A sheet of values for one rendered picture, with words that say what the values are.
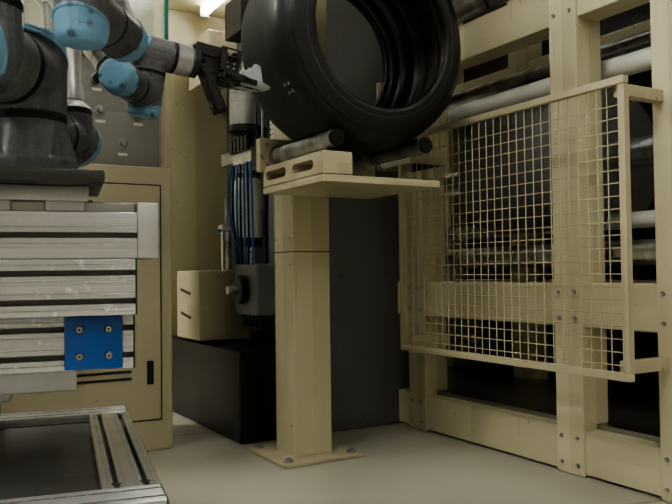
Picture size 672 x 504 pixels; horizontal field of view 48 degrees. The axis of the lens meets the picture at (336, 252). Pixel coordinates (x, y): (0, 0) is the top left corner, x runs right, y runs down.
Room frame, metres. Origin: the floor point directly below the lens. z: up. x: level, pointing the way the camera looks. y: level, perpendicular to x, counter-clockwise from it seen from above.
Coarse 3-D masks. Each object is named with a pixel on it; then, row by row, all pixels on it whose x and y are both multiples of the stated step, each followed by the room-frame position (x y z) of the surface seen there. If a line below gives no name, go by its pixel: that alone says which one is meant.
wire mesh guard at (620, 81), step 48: (576, 96) 1.84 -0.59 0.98; (624, 96) 1.71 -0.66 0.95; (624, 144) 1.71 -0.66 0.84; (624, 192) 1.71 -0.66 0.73; (480, 240) 2.15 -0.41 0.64; (528, 240) 1.99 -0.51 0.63; (624, 240) 1.72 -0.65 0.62; (624, 288) 1.72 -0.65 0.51; (528, 336) 1.99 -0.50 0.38; (624, 336) 1.72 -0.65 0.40
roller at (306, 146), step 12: (324, 132) 1.94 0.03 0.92; (336, 132) 1.91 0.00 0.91; (288, 144) 2.12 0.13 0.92; (300, 144) 2.04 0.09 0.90; (312, 144) 1.98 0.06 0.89; (324, 144) 1.94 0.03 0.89; (336, 144) 1.91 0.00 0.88; (276, 156) 2.17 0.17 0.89; (288, 156) 2.12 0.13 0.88; (300, 156) 2.09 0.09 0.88
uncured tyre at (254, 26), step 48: (288, 0) 1.86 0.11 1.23; (384, 0) 2.29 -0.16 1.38; (432, 0) 2.08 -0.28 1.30; (288, 48) 1.86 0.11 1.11; (384, 48) 2.33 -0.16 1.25; (432, 48) 2.25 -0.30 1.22; (288, 96) 1.93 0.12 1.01; (336, 96) 1.90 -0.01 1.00; (384, 96) 2.32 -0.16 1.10; (432, 96) 2.05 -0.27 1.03; (384, 144) 2.03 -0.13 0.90
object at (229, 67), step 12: (204, 48) 1.84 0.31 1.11; (216, 48) 1.85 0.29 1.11; (228, 48) 1.85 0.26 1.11; (204, 60) 1.84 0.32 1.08; (216, 60) 1.86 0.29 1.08; (228, 60) 1.86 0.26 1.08; (240, 60) 1.88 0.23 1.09; (192, 72) 1.82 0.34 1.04; (216, 72) 1.85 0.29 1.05; (228, 72) 1.85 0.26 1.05; (228, 84) 1.89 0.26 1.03
